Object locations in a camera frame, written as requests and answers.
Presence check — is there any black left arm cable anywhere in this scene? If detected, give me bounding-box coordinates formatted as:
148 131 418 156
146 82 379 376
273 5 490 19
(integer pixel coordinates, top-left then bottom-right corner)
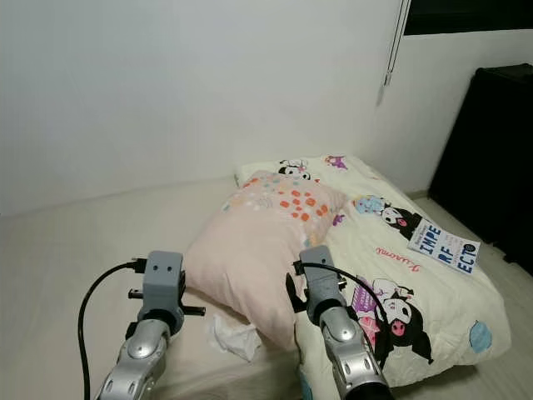
77 260 144 400

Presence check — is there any white tissue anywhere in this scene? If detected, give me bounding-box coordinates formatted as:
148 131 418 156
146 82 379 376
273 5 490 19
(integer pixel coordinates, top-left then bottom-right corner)
207 315 263 363

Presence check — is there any cream cartoon print blanket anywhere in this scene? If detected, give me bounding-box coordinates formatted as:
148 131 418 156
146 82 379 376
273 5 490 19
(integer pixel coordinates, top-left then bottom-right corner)
235 155 513 400

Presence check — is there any black cabinet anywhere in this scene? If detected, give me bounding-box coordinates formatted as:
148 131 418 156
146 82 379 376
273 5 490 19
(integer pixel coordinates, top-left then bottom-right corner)
429 63 533 276

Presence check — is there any dark window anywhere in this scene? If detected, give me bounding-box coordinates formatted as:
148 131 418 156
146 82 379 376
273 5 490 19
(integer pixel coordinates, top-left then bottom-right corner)
404 0 533 36

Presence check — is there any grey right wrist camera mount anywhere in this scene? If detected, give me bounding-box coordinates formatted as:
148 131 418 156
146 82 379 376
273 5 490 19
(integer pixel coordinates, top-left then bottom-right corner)
298 245 342 313

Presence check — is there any window blind wand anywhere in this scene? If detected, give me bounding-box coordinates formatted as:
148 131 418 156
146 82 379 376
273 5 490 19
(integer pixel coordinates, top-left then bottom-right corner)
383 0 413 87

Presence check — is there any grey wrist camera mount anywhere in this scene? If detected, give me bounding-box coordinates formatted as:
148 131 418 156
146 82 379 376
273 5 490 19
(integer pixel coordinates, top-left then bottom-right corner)
140 250 186 316
298 245 342 313

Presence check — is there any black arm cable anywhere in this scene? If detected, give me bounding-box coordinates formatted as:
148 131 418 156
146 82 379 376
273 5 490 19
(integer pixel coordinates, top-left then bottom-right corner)
293 262 391 372
77 260 144 400

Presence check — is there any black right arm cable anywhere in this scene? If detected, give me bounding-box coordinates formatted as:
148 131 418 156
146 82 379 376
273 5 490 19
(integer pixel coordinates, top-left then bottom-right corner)
293 262 391 372

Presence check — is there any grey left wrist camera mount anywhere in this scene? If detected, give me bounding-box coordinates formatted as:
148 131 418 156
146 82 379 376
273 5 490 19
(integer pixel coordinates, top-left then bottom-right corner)
140 250 186 316

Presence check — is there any white blue lettered book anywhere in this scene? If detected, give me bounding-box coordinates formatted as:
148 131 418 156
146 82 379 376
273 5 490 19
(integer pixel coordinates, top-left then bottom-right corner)
408 218 482 276

